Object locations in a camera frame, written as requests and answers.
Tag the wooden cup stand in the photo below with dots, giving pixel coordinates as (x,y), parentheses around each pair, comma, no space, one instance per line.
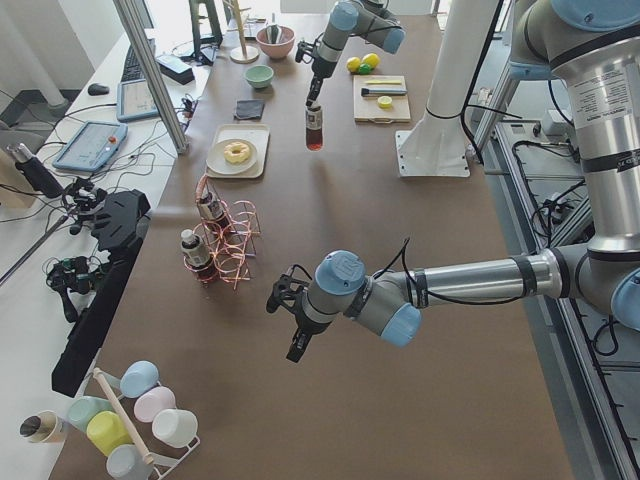
(244,53)

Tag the black computer mouse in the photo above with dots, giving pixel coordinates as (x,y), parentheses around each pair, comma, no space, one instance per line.
(97,89)

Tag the tea bottle rack right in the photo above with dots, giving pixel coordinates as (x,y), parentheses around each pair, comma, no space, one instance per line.
(211,208)

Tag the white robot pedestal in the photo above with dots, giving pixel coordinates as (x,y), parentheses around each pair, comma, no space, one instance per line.
(436,146)

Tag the white plate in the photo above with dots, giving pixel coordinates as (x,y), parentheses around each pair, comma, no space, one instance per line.
(217,163)

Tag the green lime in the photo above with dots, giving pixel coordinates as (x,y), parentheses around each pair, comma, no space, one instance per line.
(364,69)

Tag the metal ice scoop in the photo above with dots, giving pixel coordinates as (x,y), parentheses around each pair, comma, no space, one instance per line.
(273,31)

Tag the grey folded cloth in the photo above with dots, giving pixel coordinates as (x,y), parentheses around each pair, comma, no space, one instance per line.
(251,109)

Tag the pastel cup rack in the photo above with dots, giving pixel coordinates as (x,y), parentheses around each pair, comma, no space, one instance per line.
(135,423)

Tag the yellow plastic knife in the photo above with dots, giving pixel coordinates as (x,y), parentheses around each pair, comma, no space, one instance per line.
(383,82)

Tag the black electronics device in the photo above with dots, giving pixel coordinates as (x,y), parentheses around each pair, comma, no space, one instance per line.
(90,297)

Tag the oolong tea bottle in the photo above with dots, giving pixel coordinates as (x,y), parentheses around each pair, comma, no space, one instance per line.
(314,127)

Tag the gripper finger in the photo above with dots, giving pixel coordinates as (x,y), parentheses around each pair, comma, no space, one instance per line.
(293,353)
(310,99)
(317,100)
(300,346)

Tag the black thermos bottle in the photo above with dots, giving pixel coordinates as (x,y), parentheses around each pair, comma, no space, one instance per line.
(36,174)

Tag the aluminium frame post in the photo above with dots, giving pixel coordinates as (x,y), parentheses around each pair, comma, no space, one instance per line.
(131,21)

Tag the blue teach pendant with screen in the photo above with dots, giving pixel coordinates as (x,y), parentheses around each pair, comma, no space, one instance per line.
(93,145)

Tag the half lemon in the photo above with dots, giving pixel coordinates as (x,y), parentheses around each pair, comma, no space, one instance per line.
(384,102)

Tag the yellow lemon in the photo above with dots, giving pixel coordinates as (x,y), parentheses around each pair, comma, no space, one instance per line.
(372,60)
(353,64)

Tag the tea bottle rack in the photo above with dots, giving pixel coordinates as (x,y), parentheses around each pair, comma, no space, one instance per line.
(211,208)
(197,257)

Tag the green bowl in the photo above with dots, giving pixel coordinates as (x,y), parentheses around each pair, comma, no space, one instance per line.
(259,76)

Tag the wooden cutting board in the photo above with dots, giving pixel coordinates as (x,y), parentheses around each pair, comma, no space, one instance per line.
(366,109)

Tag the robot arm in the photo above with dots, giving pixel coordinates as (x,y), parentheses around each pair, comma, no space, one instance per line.
(369,20)
(593,46)

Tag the tea bottle rack left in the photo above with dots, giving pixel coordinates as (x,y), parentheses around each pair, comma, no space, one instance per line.
(197,257)

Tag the black keyboard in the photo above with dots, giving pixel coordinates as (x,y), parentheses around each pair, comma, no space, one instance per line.
(132,69)

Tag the beige serving tray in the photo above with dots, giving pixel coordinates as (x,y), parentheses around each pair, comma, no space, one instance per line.
(255,136)

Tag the glazed donut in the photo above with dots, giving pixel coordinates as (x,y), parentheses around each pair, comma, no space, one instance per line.
(237,152)

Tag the pink bowl of ice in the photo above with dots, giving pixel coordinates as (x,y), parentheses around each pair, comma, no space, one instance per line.
(280,50)

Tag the copper wire bottle rack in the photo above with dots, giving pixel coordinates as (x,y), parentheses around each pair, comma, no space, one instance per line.
(233,246)

